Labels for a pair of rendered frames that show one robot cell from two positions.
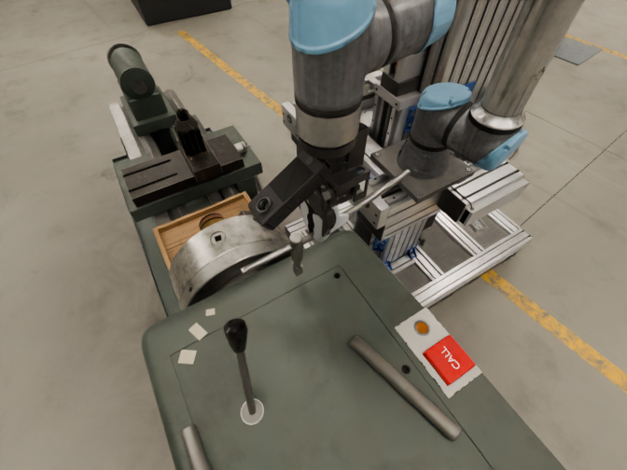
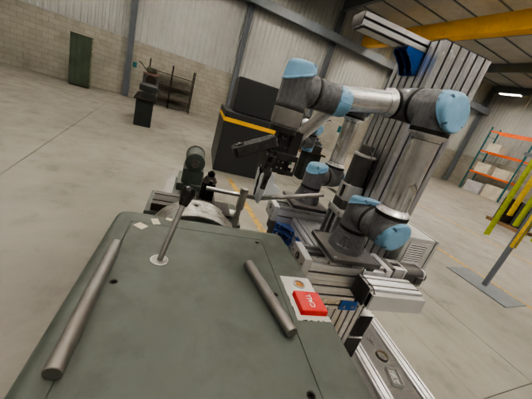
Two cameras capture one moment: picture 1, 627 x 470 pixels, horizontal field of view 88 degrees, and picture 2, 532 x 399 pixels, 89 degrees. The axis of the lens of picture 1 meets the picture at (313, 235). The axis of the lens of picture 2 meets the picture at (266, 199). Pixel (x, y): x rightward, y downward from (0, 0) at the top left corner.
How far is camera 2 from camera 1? 0.44 m
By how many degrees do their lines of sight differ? 36
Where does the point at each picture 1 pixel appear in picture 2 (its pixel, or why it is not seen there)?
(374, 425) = (234, 304)
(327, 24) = (295, 68)
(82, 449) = not seen: outside the picture
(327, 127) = (283, 112)
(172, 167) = not seen: hidden behind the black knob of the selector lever
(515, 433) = (340, 361)
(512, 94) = (398, 195)
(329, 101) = (288, 99)
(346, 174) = (285, 153)
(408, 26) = (328, 91)
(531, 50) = (407, 170)
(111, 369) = (18, 345)
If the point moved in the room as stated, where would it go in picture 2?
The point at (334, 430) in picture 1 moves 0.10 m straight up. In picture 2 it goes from (205, 292) to (217, 248)
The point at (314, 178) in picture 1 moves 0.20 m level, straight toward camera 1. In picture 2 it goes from (269, 140) to (237, 145)
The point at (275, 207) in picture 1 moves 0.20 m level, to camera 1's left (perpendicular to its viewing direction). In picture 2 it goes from (245, 145) to (175, 119)
